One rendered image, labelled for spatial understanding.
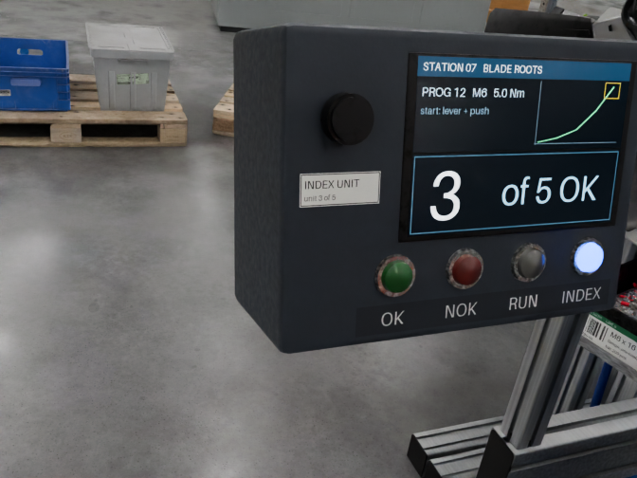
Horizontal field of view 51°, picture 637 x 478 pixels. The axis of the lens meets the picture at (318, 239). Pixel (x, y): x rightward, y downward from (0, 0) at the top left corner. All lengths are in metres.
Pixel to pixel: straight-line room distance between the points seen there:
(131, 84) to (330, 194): 3.30
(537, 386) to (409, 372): 1.53
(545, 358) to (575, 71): 0.28
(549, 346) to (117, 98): 3.23
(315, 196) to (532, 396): 0.36
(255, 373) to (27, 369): 0.65
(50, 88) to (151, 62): 0.51
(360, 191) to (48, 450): 1.56
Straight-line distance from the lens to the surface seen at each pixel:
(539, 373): 0.66
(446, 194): 0.42
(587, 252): 0.49
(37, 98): 3.67
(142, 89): 3.68
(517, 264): 0.46
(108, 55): 3.60
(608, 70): 0.49
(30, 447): 1.90
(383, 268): 0.41
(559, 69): 0.46
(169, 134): 3.64
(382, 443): 1.93
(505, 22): 1.40
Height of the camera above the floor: 1.32
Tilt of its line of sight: 28 degrees down
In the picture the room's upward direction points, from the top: 8 degrees clockwise
